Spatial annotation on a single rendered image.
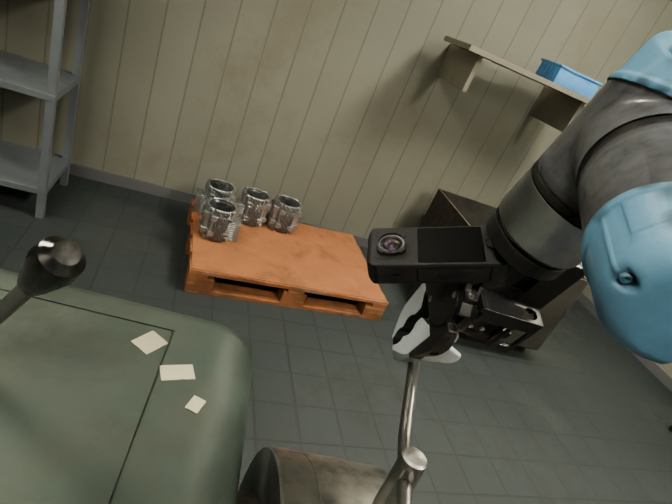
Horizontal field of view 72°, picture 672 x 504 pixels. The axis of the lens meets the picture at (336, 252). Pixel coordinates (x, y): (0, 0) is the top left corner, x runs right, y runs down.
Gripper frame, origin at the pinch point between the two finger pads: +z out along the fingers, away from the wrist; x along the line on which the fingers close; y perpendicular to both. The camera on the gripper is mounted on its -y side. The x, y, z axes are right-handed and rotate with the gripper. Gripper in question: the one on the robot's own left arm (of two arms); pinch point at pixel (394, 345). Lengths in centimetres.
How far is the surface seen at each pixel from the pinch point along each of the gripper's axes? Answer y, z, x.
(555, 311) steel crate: 199, 147, 157
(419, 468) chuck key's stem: -1.8, -6.8, -14.7
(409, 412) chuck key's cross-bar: -0.2, -2.9, -8.5
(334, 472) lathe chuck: -4.3, 5.0, -12.4
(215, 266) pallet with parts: -19, 171, 135
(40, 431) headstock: -28.9, 0.4, -14.7
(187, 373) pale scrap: -20.0, 3.2, -6.7
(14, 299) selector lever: -32.4, -7.4, -9.1
